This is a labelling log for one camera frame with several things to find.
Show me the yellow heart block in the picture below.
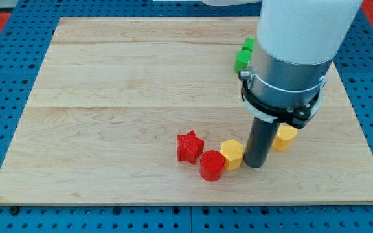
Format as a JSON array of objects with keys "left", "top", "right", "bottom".
[{"left": 272, "top": 124, "right": 298, "bottom": 151}]

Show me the light wooden board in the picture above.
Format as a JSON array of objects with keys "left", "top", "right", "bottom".
[{"left": 0, "top": 17, "right": 373, "bottom": 206}]

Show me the green round block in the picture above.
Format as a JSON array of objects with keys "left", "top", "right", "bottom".
[{"left": 234, "top": 50, "right": 252, "bottom": 74}]

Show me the black clamp ring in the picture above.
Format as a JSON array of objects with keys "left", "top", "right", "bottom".
[{"left": 238, "top": 69, "right": 326, "bottom": 129}]

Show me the red cylinder block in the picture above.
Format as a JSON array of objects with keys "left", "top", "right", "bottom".
[{"left": 199, "top": 150, "right": 225, "bottom": 182}]

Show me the red star block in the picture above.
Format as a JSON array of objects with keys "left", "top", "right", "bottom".
[{"left": 176, "top": 131, "right": 205, "bottom": 165}]

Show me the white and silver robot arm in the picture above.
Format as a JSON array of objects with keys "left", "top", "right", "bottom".
[{"left": 247, "top": 0, "right": 362, "bottom": 109}]

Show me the yellow hexagon block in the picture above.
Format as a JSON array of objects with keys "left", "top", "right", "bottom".
[{"left": 220, "top": 140, "right": 244, "bottom": 170}]

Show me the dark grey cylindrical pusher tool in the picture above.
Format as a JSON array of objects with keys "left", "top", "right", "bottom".
[{"left": 243, "top": 117, "right": 280, "bottom": 168}]

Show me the green cube block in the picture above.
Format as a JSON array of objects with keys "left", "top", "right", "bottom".
[{"left": 242, "top": 38, "right": 255, "bottom": 52}]

